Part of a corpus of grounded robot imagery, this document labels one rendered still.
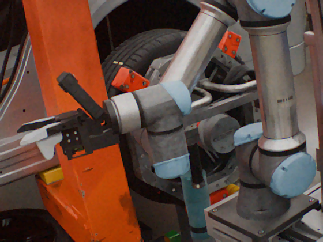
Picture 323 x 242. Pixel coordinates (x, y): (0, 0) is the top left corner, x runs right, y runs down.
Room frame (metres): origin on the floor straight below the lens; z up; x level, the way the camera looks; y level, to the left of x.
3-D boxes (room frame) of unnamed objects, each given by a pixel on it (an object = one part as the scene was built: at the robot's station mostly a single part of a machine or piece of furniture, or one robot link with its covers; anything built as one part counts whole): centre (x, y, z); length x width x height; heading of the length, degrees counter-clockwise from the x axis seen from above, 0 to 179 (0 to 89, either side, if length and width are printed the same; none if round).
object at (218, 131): (1.84, -0.16, 0.85); 0.21 x 0.14 x 0.14; 26
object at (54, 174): (2.09, 0.47, 0.71); 0.14 x 0.14 x 0.05; 26
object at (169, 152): (1.09, 0.00, 1.12); 0.11 x 0.08 x 0.11; 15
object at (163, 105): (1.07, -0.01, 1.21); 0.11 x 0.08 x 0.09; 105
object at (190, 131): (1.64, -0.06, 0.93); 0.09 x 0.05 x 0.05; 26
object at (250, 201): (1.27, -0.22, 0.87); 0.15 x 0.15 x 0.10
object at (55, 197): (1.93, 0.39, 0.69); 0.52 x 0.17 x 0.35; 26
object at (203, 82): (1.83, -0.27, 1.03); 0.19 x 0.18 x 0.11; 26
